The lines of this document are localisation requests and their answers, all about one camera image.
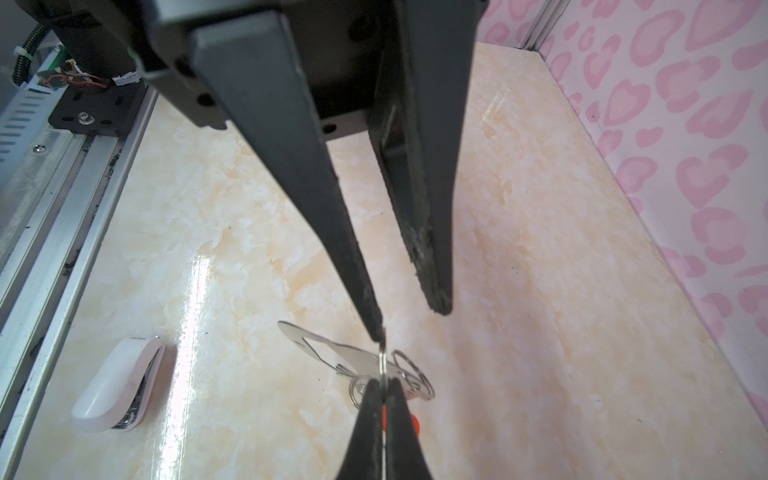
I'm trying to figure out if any red tagged key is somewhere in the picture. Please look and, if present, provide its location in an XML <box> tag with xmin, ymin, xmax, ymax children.
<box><xmin>381</xmin><ymin>404</ymin><xmax>421</xmax><ymax>436</ymax></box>

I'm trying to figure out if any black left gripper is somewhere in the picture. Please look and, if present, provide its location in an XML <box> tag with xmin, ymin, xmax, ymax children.
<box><xmin>128</xmin><ymin>1</ymin><xmax>488</xmax><ymax>343</ymax></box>

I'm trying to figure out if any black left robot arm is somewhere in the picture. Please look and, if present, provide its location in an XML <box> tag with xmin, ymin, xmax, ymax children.
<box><xmin>21</xmin><ymin>1</ymin><xmax>487</xmax><ymax>342</ymax></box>

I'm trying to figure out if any small white plastic object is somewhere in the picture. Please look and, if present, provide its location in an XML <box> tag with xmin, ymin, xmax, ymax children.
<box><xmin>71</xmin><ymin>336</ymin><xmax>165</xmax><ymax>433</ymax></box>

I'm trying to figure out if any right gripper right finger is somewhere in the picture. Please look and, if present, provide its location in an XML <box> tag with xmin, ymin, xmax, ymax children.
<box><xmin>384</xmin><ymin>379</ymin><xmax>433</xmax><ymax>480</ymax></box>

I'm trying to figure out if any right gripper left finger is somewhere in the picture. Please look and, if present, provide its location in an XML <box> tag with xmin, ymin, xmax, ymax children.
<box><xmin>336</xmin><ymin>380</ymin><xmax>383</xmax><ymax>480</ymax></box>

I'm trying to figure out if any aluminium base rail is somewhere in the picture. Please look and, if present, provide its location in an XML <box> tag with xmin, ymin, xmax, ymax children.
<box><xmin>1</xmin><ymin>77</ymin><xmax>157</xmax><ymax>479</ymax></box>

